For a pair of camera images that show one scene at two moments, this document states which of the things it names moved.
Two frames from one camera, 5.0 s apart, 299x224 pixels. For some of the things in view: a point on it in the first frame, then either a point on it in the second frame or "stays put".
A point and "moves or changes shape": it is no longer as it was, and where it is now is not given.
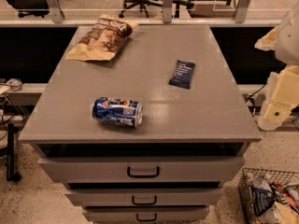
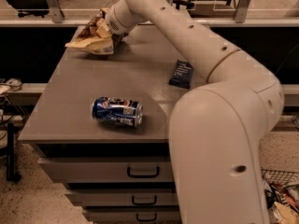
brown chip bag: x=104 y=40 moves or changes shape
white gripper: x=288 y=42 → x=114 y=22
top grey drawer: x=142 y=169 stays put
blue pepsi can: x=125 y=112 stays put
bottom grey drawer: x=147 y=214 stays put
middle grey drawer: x=145 y=197 stays put
